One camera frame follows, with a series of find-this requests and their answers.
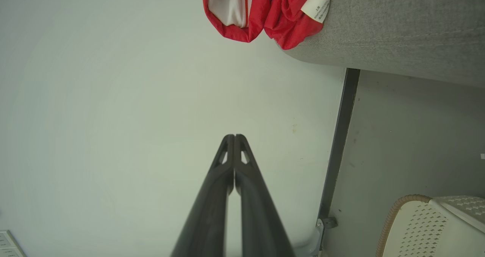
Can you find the beige perforated laundry basket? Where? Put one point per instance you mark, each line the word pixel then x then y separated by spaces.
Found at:
pixel 424 230

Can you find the grey fabric sofa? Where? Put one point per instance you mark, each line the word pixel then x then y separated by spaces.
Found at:
pixel 398 25

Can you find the red white sports jersey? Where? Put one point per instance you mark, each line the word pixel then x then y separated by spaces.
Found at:
pixel 280 10

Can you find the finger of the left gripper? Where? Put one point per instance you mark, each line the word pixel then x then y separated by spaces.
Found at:
pixel 206 219
pixel 261 219

